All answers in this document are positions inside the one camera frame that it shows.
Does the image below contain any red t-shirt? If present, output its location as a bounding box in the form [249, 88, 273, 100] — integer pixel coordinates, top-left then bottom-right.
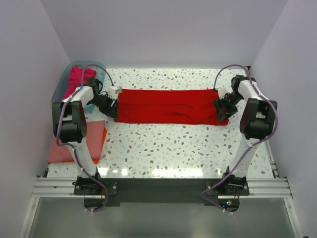
[114, 89, 229, 126]

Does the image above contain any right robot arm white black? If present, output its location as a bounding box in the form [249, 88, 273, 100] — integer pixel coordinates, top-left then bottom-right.
[214, 75, 277, 186]

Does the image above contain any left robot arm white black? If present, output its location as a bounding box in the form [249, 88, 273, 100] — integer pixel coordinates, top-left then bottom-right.
[52, 78, 122, 180]

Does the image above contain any pink folded t-shirt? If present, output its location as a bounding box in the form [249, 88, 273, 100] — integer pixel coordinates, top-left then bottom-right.
[47, 120, 107, 164]

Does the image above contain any magenta crumpled t-shirt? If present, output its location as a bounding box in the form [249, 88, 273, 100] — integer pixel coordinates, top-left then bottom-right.
[63, 66, 97, 99]

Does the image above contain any teal plastic bin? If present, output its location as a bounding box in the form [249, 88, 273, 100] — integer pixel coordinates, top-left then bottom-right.
[51, 60, 106, 115]

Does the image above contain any orange folded t-shirt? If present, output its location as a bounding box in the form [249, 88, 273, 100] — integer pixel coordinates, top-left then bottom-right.
[66, 127, 108, 164]

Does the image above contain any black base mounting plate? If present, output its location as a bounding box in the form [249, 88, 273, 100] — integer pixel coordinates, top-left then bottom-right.
[73, 178, 250, 211]

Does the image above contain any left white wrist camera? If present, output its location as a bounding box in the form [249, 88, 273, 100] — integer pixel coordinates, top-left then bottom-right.
[107, 85, 122, 97]

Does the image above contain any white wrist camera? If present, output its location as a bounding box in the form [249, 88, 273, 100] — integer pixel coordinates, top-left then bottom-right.
[215, 87, 227, 99]
[107, 85, 122, 97]

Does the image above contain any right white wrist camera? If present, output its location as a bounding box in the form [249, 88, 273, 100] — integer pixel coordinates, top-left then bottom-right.
[215, 87, 227, 99]

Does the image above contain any aluminium frame rail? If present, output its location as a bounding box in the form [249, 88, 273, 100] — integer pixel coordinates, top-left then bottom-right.
[32, 178, 293, 198]

